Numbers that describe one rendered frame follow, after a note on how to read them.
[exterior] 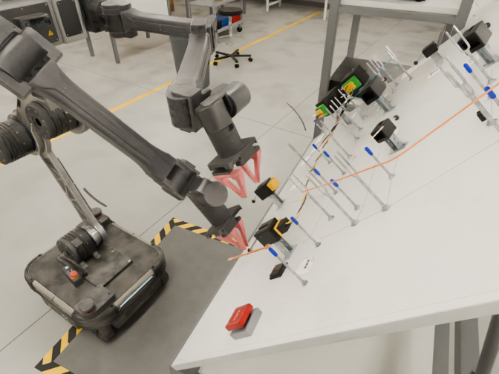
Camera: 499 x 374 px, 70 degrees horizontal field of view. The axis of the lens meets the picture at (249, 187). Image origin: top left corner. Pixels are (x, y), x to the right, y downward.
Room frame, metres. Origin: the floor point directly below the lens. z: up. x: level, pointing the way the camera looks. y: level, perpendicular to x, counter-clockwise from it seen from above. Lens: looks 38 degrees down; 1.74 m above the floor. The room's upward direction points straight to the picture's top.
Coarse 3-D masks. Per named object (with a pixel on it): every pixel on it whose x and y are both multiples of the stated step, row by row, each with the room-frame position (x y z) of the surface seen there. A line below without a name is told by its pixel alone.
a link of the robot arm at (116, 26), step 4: (108, 16) 1.24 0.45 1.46; (112, 16) 1.24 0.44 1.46; (116, 16) 1.24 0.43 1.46; (120, 16) 1.24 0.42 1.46; (108, 20) 1.24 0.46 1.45; (112, 20) 1.24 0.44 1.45; (116, 20) 1.24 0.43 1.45; (120, 20) 1.24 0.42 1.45; (108, 24) 1.25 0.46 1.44; (112, 24) 1.24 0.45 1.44; (116, 24) 1.24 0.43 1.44; (120, 24) 1.24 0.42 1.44; (108, 28) 1.25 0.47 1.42; (112, 28) 1.24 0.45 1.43; (116, 28) 1.24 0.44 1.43; (120, 28) 1.24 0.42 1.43; (112, 32) 1.24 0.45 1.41; (116, 32) 1.24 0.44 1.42; (120, 32) 1.24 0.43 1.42
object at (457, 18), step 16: (336, 0) 1.52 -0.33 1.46; (352, 0) 1.53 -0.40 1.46; (368, 0) 1.51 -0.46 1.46; (384, 0) 1.51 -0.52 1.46; (400, 0) 1.51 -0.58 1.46; (432, 0) 1.51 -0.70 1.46; (448, 0) 1.51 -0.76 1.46; (464, 0) 1.33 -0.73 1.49; (336, 16) 1.51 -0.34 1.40; (384, 16) 1.44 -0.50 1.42; (400, 16) 1.42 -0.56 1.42; (416, 16) 1.39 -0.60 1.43; (432, 16) 1.37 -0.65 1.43; (448, 16) 1.35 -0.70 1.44; (464, 16) 1.33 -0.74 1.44; (352, 32) 2.02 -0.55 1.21; (448, 32) 1.83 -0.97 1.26; (352, 48) 2.01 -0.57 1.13; (320, 80) 1.53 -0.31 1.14; (320, 96) 1.52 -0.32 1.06; (352, 96) 1.53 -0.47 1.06
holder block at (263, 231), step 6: (270, 222) 0.59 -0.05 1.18; (258, 228) 0.61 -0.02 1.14; (264, 228) 0.58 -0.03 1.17; (270, 228) 0.57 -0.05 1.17; (258, 234) 0.58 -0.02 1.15; (264, 234) 0.57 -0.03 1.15; (270, 234) 0.56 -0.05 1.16; (258, 240) 0.58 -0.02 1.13; (264, 240) 0.57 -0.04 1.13; (270, 240) 0.56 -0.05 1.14; (276, 240) 0.55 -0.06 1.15
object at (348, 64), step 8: (344, 64) 1.77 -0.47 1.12; (352, 64) 1.77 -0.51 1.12; (360, 64) 1.77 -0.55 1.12; (368, 64) 1.77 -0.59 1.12; (384, 64) 1.77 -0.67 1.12; (392, 64) 1.77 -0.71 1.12; (336, 72) 1.66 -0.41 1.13; (344, 72) 1.66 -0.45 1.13; (368, 72) 1.66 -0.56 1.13; (376, 72) 1.66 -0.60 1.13; (384, 72) 1.66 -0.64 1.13; (392, 72) 1.66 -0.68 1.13; (400, 72) 1.66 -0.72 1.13; (336, 80) 1.56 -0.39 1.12; (368, 80) 1.56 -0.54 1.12; (328, 88) 1.57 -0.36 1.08
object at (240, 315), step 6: (240, 306) 0.42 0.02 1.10; (246, 306) 0.40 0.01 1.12; (252, 306) 0.41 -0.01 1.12; (234, 312) 0.41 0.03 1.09; (240, 312) 0.40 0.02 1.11; (246, 312) 0.39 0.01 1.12; (234, 318) 0.39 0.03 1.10; (240, 318) 0.38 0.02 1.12; (246, 318) 0.38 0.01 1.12; (228, 324) 0.38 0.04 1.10; (234, 324) 0.37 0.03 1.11; (240, 324) 0.37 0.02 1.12; (228, 330) 0.38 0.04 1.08
